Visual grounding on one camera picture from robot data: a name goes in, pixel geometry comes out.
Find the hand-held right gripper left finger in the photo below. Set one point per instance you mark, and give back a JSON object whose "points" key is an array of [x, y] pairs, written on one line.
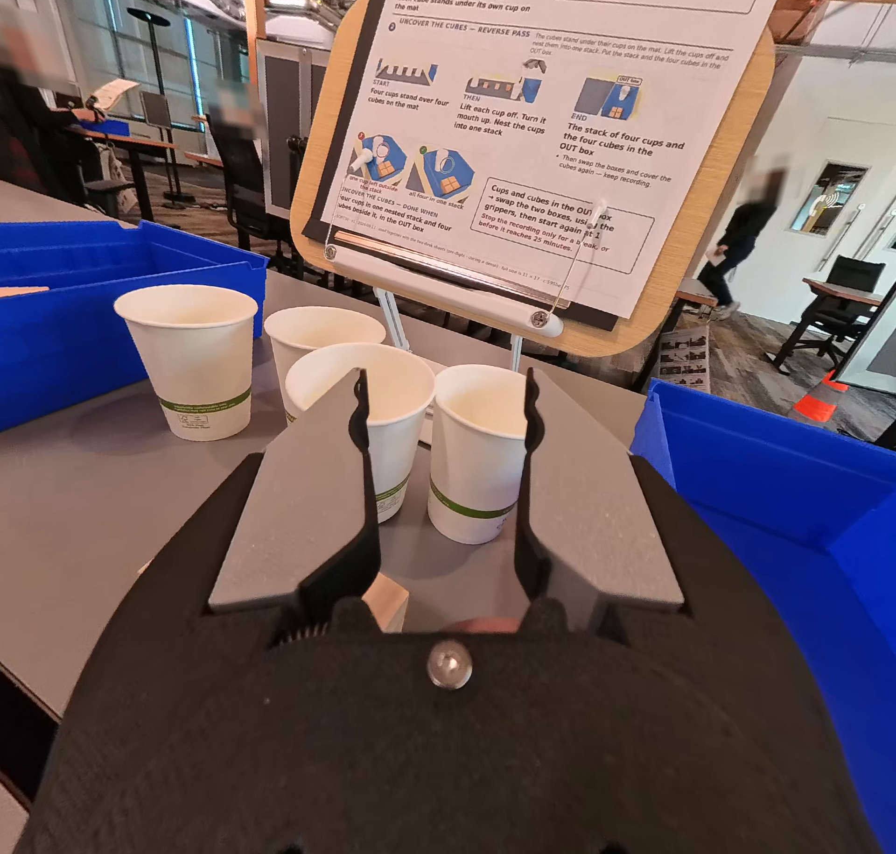
{"points": [[301, 511]]}

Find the wooden cube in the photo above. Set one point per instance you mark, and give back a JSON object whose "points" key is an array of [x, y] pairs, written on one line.
{"points": [[24, 292], [392, 605]]}

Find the blue plastic bin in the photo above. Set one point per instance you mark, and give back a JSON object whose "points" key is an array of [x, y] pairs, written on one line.
{"points": [[70, 350], [770, 490]]}

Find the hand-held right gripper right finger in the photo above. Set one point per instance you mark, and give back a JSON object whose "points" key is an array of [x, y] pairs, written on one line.
{"points": [[595, 511]]}

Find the printed instruction sheet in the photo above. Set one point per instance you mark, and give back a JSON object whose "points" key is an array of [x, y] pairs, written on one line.
{"points": [[525, 132]]}

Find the white paper cup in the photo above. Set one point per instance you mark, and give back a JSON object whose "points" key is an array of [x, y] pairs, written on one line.
{"points": [[196, 364], [315, 329], [476, 448], [399, 406]]}

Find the instruction sheet on stand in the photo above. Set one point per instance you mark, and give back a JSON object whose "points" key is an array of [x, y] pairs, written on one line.
{"points": [[728, 202]]}

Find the grey framed partition panel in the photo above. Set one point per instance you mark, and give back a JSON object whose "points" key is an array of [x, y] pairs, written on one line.
{"points": [[875, 350], [283, 97]]}

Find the background work desk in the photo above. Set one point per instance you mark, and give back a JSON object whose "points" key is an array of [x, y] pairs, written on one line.
{"points": [[140, 141]]}

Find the black mesh office chair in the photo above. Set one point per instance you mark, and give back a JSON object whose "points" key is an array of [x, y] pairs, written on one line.
{"points": [[241, 181]]}

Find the brown top desk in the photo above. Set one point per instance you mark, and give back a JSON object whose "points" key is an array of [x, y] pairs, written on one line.
{"points": [[696, 290]]}

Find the wooden desk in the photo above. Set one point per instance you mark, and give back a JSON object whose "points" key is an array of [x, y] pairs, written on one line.
{"points": [[840, 290]]}

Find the small blue bin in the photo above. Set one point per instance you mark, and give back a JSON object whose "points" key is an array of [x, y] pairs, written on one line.
{"points": [[110, 128]]}

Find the wooden post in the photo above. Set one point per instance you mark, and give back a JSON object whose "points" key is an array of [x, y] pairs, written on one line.
{"points": [[253, 3]]}

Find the orange floor cone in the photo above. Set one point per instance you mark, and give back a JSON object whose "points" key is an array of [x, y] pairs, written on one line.
{"points": [[819, 402]]}

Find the printed leaflet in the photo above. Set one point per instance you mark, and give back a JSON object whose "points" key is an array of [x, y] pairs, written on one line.
{"points": [[684, 360]]}

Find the black floor lamp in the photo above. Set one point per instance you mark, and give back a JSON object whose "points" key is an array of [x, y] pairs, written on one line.
{"points": [[148, 19]]}

